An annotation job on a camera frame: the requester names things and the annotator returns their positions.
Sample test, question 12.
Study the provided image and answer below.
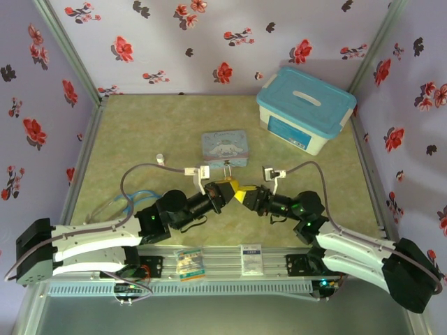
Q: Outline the cartoon dog tin box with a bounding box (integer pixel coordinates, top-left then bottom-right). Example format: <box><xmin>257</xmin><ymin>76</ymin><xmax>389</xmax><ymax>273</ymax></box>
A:
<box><xmin>201</xmin><ymin>129</ymin><xmax>251</xmax><ymax>169</ymax></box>

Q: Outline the blue and clear plastic tubing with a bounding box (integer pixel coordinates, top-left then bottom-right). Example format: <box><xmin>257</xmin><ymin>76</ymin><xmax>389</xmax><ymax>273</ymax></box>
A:
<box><xmin>83</xmin><ymin>189</ymin><xmax>159</xmax><ymax>225</ymax></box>

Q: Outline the teal printed plastic packet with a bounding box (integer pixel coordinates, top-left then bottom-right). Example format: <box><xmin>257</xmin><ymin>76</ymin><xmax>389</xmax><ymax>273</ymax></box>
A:
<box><xmin>174</xmin><ymin>248</ymin><xmax>207</xmax><ymax>283</ymax></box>

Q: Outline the white blue labelled packet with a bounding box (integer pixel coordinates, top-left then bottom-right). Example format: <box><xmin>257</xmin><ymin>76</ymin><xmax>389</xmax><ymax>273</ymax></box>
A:
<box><xmin>240</xmin><ymin>244</ymin><xmax>264</xmax><ymax>277</ymax></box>

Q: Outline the blue lidded plastic storage box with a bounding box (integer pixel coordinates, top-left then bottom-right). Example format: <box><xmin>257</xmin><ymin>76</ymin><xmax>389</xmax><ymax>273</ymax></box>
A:
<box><xmin>256</xmin><ymin>66</ymin><xmax>358</xmax><ymax>156</ymax></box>

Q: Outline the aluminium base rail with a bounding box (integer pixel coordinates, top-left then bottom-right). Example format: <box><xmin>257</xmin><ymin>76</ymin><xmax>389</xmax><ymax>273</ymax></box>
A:
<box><xmin>101</xmin><ymin>244</ymin><xmax>346</xmax><ymax>284</ymax></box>

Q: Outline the white slotted cable tray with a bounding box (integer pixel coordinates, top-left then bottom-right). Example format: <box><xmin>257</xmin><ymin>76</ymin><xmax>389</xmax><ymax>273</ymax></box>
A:
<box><xmin>46</xmin><ymin>280</ymin><xmax>312</xmax><ymax>298</ymax></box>

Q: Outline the small electronics board with wires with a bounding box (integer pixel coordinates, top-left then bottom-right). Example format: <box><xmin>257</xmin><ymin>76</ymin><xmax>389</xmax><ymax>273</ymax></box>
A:
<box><xmin>110</xmin><ymin>275</ymin><xmax>154</xmax><ymax>307</ymax></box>

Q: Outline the aluminium frame post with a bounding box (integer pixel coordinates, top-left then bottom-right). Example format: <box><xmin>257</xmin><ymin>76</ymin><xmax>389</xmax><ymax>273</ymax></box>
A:
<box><xmin>32</xmin><ymin>0</ymin><xmax>108</xmax><ymax>106</ymax></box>
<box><xmin>349</xmin><ymin>0</ymin><xmax>409</xmax><ymax>97</ymax></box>

